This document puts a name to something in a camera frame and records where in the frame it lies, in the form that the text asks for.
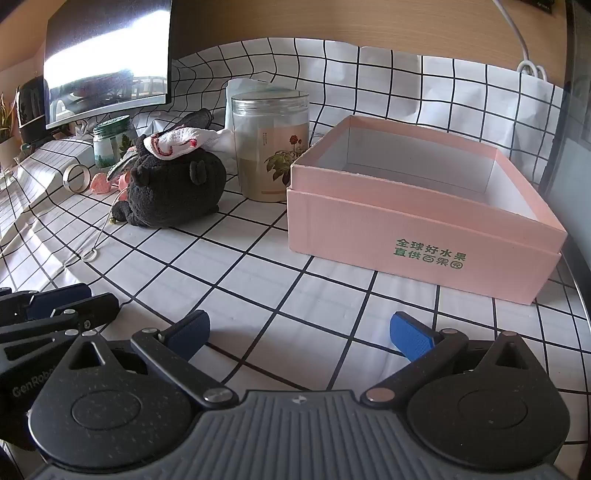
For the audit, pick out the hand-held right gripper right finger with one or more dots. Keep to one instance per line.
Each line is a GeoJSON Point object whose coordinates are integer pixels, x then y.
{"type": "Point", "coordinates": [411, 334]}

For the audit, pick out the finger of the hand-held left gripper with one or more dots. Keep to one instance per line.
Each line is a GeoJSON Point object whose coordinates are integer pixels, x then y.
{"type": "Point", "coordinates": [87, 309]}
{"type": "Point", "coordinates": [60, 295]}

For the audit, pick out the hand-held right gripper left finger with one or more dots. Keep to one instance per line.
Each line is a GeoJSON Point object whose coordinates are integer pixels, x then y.
{"type": "Point", "coordinates": [189, 330]}

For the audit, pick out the pink cardboard box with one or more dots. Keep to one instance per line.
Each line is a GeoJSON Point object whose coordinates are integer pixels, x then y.
{"type": "Point", "coordinates": [415, 230]}

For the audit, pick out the black plush toy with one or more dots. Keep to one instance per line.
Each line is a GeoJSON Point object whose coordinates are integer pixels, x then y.
{"type": "Point", "coordinates": [175, 189]}

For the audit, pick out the white black-grid tablecloth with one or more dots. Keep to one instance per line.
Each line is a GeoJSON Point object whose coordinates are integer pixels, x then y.
{"type": "Point", "coordinates": [258, 277]}

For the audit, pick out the tape roll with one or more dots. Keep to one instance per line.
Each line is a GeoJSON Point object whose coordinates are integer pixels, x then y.
{"type": "Point", "coordinates": [69, 177]}

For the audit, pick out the pink small ornament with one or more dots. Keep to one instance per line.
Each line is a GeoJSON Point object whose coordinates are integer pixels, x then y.
{"type": "Point", "coordinates": [99, 183]}
{"type": "Point", "coordinates": [123, 183]}

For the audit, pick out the green-lid glass jar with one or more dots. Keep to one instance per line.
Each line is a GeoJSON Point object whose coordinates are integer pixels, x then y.
{"type": "Point", "coordinates": [108, 143]}

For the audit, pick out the dark round speaker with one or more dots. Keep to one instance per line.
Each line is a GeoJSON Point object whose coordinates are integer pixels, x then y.
{"type": "Point", "coordinates": [30, 110]}

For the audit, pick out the white cloth with red pattern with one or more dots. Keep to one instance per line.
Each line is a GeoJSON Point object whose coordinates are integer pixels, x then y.
{"type": "Point", "coordinates": [178, 141]}

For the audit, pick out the clear jar with flower label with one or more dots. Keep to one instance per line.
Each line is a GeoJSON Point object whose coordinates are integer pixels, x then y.
{"type": "Point", "coordinates": [270, 152]}

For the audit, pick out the white plastic packet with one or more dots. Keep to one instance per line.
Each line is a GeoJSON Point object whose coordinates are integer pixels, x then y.
{"type": "Point", "coordinates": [244, 87]}

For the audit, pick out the black computer monitor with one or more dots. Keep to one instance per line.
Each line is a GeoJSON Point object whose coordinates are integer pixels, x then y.
{"type": "Point", "coordinates": [106, 46]}

